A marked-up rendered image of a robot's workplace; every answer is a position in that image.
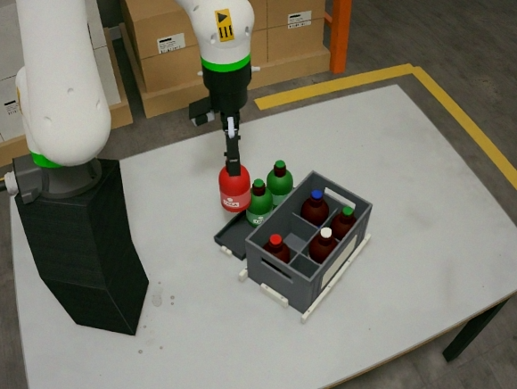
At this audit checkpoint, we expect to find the grey divided crate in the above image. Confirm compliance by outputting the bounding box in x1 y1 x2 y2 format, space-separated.
245 172 373 314

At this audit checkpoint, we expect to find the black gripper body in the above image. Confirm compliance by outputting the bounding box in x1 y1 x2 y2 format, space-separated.
209 87 248 127

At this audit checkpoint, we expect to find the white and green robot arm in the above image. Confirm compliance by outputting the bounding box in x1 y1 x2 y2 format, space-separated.
0 0 259 203

